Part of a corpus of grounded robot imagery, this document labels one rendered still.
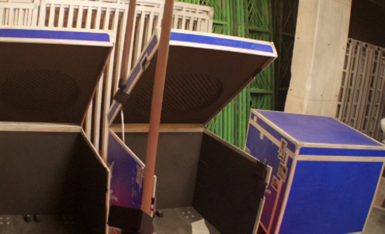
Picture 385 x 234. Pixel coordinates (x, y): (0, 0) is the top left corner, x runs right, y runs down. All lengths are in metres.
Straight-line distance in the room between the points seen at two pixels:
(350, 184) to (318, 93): 1.48
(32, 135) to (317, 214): 2.47
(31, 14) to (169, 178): 2.03
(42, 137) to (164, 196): 1.25
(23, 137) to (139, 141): 0.99
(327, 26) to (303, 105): 0.97
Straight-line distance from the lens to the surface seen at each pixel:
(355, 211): 3.73
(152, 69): 2.57
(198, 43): 2.39
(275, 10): 6.46
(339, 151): 3.30
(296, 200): 3.28
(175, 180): 3.57
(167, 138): 3.38
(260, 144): 3.78
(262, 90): 5.88
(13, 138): 3.07
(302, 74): 4.53
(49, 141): 3.10
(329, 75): 4.73
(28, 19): 3.79
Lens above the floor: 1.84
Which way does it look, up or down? 12 degrees down
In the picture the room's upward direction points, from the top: 8 degrees clockwise
